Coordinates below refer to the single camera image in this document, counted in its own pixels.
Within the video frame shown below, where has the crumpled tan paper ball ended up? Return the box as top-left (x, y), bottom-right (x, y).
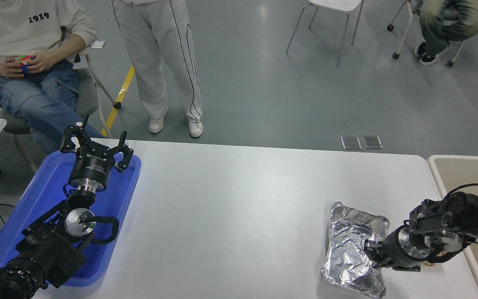
top-left (424, 249), bottom-right (451, 265)

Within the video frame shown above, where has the colourful puzzle cube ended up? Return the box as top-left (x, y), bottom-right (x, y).
top-left (18, 55), bottom-right (36, 77)

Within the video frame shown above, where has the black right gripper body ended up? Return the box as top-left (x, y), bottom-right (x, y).
top-left (378, 228), bottom-right (408, 269)

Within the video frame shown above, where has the white chair with castors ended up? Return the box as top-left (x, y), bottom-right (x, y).
top-left (386, 0), bottom-right (478, 68)

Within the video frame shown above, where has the seated person's left hand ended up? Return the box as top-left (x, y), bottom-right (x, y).
top-left (27, 50), bottom-right (60, 75)

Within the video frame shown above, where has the metal floor plate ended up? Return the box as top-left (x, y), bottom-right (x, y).
top-left (362, 135), bottom-right (383, 150)
top-left (341, 135), bottom-right (362, 150)

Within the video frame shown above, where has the blue plastic tray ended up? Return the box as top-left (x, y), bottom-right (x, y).
top-left (0, 149), bottom-right (142, 288)

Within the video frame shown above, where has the seated person with cube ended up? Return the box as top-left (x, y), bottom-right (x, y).
top-left (0, 0), bottom-right (102, 154)

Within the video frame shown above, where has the grey office chair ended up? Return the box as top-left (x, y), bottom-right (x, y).
top-left (0, 54), bottom-right (122, 177)

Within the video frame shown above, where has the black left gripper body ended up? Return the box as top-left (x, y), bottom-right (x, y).
top-left (68, 149), bottom-right (117, 186)

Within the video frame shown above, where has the silver foil tray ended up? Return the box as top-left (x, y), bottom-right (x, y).
top-left (320, 201), bottom-right (390, 299)

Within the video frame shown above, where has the standing person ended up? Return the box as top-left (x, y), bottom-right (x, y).
top-left (112, 0), bottom-right (204, 139)

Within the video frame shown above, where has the seated person's right hand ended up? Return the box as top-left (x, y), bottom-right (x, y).
top-left (0, 57), bottom-right (26, 79)

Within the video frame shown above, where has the large pale bin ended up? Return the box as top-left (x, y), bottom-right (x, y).
top-left (427, 154), bottom-right (478, 299)

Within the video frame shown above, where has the white chair with metal legs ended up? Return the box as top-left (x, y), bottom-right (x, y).
top-left (285, 0), bottom-right (365, 67)

